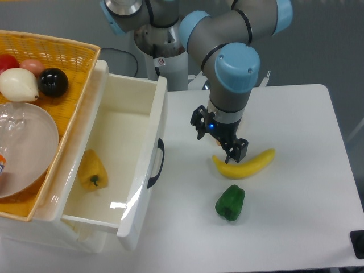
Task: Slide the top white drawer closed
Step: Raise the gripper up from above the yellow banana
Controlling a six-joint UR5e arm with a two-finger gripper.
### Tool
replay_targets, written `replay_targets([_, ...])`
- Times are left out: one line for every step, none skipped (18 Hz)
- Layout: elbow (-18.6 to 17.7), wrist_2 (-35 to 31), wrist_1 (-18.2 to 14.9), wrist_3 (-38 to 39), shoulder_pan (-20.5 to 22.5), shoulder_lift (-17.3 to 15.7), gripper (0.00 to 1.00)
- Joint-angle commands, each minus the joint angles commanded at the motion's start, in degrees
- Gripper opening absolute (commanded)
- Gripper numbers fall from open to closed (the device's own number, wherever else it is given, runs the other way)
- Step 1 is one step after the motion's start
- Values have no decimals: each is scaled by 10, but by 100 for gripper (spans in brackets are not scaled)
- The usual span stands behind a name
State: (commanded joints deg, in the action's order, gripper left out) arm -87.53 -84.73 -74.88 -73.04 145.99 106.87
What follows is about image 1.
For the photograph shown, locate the black cable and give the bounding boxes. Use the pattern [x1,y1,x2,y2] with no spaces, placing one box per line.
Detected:
[100,47,139,78]

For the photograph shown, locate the beige plate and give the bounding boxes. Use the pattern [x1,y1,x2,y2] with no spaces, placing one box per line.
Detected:
[1,103,59,198]

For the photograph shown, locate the black ball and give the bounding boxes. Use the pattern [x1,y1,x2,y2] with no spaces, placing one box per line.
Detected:
[37,68,69,98]

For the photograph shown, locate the white drawer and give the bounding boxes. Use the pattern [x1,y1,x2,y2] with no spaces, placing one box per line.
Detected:
[62,75,167,253]

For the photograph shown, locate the green bell pepper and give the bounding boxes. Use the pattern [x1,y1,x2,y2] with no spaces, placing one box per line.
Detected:
[215,185,245,221]

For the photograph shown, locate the pink peach toy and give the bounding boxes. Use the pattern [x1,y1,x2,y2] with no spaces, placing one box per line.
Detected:
[19,59,46,77]

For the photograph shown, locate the clear plastic bottle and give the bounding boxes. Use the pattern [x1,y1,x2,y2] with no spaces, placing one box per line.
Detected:
[1,102,25,176]

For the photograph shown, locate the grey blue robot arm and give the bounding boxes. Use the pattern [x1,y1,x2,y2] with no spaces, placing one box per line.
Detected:
[100,1,293,162]

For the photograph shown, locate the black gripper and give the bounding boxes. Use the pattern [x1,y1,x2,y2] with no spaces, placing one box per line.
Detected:
[190,105,249,164]

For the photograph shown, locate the white pear toy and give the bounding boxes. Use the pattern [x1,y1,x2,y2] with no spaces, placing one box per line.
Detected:
[1,68,39,102]

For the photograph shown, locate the yellow woven basket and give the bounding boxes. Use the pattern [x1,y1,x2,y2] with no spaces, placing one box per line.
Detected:
[0,30,101,223]

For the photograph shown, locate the red tomato toy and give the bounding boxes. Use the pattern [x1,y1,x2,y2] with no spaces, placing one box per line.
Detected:
[0,54,19,74]

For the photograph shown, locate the yellow bell pepper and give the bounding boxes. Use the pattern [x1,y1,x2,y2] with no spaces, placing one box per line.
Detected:
[77,149,109,191]

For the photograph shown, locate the yellow banana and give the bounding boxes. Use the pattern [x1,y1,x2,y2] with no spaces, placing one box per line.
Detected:
[212,148,276,180]

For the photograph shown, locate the black corner device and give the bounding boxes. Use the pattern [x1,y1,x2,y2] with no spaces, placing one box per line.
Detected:
[349,230,364,259]

